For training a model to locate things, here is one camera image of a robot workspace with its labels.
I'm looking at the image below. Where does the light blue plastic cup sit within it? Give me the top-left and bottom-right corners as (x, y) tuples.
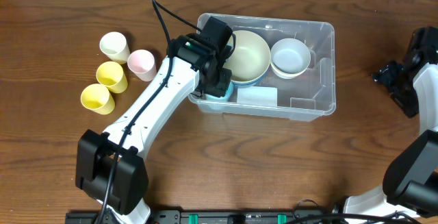
(205, 82), (234, 101)

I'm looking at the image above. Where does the beige large bowl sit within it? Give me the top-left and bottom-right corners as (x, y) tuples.
(224, 30), (271, 80)

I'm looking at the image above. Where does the dark blue large bowl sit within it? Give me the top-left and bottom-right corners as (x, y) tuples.
(231, 79), (260, 88)

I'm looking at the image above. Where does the pink plastic cup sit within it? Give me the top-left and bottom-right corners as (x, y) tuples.
(127, 49), (157, 82)

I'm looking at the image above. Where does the white small bowl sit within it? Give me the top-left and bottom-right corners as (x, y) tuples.
(270, 62), (311, 80)

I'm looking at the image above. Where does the grey small bowl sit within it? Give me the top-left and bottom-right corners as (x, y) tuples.
(271, 38), (311, 75)

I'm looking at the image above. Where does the cream plastic cup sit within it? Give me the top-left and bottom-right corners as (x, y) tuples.
(99, 32), (131, 64)

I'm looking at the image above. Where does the yellow plastic cup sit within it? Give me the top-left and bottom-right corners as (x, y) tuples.
(80, 84), (115, 115)
(96, 62), (128, 93)

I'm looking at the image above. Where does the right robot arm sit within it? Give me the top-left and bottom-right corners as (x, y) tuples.
(339, 27), (437, 223)

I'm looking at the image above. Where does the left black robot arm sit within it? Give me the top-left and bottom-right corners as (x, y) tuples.
(75, 17), (235, 223)

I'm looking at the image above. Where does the white label on bin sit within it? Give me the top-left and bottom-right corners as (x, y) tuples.
(237, 86), (278, 107)

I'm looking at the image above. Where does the clear plastic storage bin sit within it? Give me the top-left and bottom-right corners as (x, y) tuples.
(188, 14), (336, 121)

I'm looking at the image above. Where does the left black cable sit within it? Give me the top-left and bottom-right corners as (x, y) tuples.
(94, 0), (203, 224)

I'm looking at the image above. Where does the black cable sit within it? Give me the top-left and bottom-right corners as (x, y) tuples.
(94, 0), (203, 224)
(290, 199), (422, 224)

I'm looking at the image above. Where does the right black cable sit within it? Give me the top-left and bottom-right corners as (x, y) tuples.
(290, 199), (422, 224)

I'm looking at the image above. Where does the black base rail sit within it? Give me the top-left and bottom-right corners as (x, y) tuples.
(64, 208), (408, 224)

